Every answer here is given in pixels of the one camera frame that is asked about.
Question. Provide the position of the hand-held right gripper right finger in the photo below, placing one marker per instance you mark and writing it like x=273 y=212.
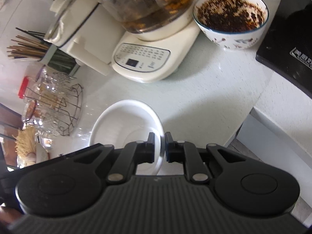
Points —
x=167 y=148

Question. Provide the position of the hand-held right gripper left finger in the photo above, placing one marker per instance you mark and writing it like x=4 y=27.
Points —
x=151 y=148

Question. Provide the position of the white bowl with orange base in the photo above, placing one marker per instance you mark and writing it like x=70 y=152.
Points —
x=39 y=153

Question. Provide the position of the cut crystal glass cup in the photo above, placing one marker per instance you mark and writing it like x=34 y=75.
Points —
x=41 y=124
x=58 y=85
x=46 y=104

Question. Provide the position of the cream electric kettle base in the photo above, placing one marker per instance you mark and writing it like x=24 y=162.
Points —
x=151 y=61

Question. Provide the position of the white boxy appliance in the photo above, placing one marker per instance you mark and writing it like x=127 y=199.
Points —
x=85 y=36

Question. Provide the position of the bowl of chili flakes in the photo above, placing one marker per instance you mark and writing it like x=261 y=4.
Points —
x=231 y=29

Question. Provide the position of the bundle of chopsticks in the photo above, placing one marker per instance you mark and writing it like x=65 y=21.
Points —
x=26 y=48

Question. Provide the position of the glass teapot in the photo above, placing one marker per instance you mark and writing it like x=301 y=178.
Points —
x=146 y=4

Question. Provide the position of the black induction cooker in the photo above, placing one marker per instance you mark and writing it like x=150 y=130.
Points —
x=290 y=36

